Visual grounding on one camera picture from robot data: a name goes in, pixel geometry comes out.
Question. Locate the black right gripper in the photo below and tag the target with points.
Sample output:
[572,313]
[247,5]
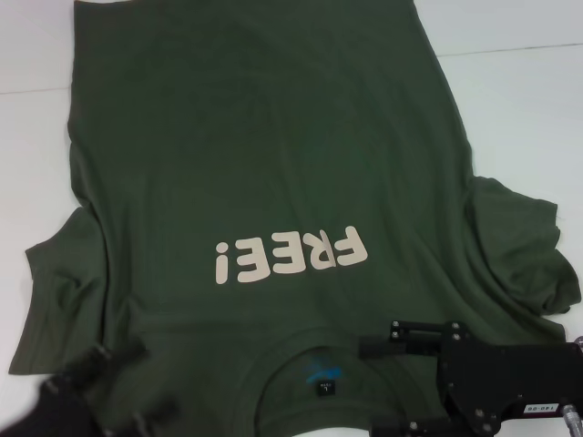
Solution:
[501,373]

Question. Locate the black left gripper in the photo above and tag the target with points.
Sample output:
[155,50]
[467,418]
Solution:
[41,414]

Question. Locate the dark green FREE t-shirt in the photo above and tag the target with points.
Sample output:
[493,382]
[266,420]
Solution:
[273,136]

